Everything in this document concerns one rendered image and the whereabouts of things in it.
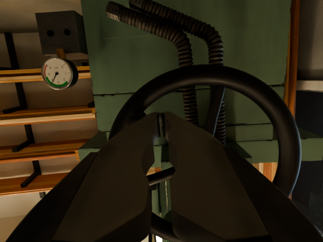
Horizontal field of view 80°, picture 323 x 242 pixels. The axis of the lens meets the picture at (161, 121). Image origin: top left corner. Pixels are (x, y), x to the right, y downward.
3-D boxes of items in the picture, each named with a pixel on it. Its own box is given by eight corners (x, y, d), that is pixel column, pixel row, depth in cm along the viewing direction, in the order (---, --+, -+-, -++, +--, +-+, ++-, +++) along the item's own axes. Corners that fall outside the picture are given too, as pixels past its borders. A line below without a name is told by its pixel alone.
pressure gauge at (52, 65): (68, 45, 37) (74, 89, 38) (77, 48, 40) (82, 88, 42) (35, 47, 37) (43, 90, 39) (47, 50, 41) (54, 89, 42)
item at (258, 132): (273, 123, 46) (272, 139, 46) (240, 109, 66) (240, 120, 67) (105, 131, 47) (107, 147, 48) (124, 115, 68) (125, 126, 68)
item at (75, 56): (73, 9, 38) (79, 52, 40) (95, 25, 50) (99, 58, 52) (31, 12, 38) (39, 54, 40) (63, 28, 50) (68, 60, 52)
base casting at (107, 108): (287, 84, 44) (284, 123, 46) (219, 79, 100) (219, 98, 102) (91, 95, 45) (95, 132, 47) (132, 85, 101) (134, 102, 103)
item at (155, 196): (157, 185, 87) (159, 214, 90) (158, 175, 96) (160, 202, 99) (139, 186, 87) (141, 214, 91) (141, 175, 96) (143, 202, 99)
